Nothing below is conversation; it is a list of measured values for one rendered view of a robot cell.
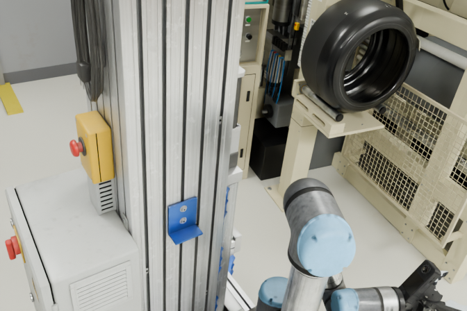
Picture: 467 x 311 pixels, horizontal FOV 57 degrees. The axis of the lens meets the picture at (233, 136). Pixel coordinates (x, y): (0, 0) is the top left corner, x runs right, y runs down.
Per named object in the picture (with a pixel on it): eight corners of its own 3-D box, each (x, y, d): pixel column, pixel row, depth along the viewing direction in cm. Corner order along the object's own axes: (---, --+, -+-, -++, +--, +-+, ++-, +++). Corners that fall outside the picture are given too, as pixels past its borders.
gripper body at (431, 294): (423, 301, 117) (381, 304, 115) (431, 277, 113) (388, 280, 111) (439, 324, 110) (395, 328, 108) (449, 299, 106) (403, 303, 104)
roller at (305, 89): (299, 91, 244) (300, 85, 242) (306, 91, 246) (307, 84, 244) (335, 122, 218) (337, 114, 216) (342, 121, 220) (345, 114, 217)
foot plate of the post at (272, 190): (263, 188, 308) (264, 185, 307) (296, 180, 319) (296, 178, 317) (282, 212, 288) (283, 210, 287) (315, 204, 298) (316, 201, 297)
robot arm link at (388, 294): (373, 280, 110) (388, 305, 103) (390, 279, 111) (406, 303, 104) (367, 302, 113) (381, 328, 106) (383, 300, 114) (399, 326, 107)
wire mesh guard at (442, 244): (341, 155, 298) (366, 61, 260) (343, 155, 298) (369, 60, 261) (441, 248, 230) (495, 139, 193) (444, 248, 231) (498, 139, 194)
